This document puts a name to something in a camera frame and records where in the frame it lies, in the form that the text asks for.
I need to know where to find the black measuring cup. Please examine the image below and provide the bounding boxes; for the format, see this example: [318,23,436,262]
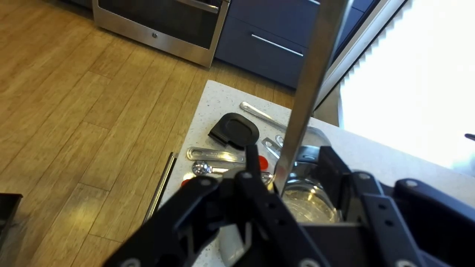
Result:
[206,111,261,151]

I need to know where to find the red silver measuring spoons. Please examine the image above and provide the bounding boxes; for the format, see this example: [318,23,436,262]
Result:
[179,145,240,189]

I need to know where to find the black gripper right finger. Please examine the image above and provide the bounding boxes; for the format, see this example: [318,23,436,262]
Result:
[316,145,475,267]

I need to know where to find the silver utensil holder cup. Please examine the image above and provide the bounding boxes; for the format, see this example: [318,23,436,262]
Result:
[279,145,346,225]

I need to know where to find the stainless steel oven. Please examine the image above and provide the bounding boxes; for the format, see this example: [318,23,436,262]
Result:
[90,0,231,68]

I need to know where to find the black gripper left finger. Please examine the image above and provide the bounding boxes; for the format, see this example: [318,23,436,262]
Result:
[102,139,329,267]

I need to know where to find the silver long-handled spoon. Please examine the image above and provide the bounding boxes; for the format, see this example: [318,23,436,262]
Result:
[239,100,289,133]

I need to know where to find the blue drawer cabinet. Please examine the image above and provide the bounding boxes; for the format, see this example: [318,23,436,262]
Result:
[214,0,384,90]

